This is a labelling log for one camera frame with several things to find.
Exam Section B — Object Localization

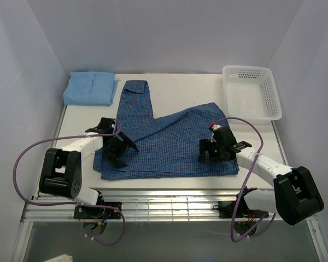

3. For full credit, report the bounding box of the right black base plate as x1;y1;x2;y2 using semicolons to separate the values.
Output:
212;201;269;219

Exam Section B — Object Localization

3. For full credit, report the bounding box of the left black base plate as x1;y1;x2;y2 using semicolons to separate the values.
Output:
73;205;121;220

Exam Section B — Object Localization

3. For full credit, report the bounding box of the white plastic basket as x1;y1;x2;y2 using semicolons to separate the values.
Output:
222;65;282;124

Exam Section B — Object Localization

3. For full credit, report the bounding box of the blue plaid long sleeve shirt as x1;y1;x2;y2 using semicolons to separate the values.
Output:
93;80;239;181

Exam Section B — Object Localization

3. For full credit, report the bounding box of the aluminium rail frame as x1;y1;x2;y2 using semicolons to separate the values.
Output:
13;172;328;261

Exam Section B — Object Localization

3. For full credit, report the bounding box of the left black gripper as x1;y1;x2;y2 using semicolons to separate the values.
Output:
102;132;136;167

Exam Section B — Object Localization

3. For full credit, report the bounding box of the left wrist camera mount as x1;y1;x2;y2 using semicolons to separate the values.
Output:
110;120;118;129

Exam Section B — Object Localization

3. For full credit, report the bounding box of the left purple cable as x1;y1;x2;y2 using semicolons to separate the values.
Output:
13;120;126;246

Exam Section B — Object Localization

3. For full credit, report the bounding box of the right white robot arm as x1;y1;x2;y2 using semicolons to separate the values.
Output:
198;125;324;225

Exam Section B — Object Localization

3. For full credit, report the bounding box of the folded light blue shirt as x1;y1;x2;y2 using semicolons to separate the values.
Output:
63;72;118;106

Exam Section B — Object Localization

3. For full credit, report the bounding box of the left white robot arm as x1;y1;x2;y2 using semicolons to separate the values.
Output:
39;117;138;218

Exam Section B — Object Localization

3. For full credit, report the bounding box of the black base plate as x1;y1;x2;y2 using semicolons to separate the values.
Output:
73;205;121;220
212;201;269;219

